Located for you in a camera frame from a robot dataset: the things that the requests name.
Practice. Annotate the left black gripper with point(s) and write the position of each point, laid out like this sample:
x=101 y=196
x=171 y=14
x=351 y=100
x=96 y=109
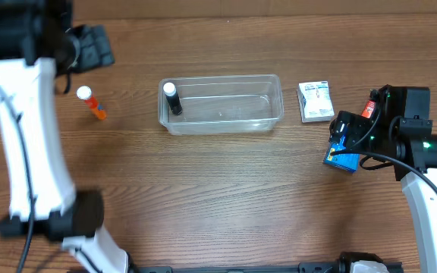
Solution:
x=90 y=45

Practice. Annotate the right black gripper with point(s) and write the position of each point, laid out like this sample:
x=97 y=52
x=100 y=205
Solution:
x=347 y=133

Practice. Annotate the orange tube white cap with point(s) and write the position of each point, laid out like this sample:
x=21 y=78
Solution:
x=85 y=93

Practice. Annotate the white medicine box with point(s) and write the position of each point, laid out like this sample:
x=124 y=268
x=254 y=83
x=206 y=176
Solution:
x=315 y=102

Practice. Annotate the black tube white cap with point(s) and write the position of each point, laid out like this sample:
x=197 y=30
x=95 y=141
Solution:
x=173 y=98

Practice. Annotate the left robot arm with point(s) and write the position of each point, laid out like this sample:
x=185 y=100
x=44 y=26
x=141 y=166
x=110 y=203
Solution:
x=38 y=43

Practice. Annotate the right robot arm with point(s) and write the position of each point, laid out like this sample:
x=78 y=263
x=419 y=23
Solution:
x=399 y=134

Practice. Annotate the clear plastic container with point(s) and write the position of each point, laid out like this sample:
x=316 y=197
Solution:
x=223 y=104

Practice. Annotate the red box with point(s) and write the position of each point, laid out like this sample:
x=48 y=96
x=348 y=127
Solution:
x=368 y=109

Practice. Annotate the blue box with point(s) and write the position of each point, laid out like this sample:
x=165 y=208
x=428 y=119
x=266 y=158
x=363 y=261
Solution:
x=347 y=162

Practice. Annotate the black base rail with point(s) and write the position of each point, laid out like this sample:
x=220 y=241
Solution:
x=345 y=263

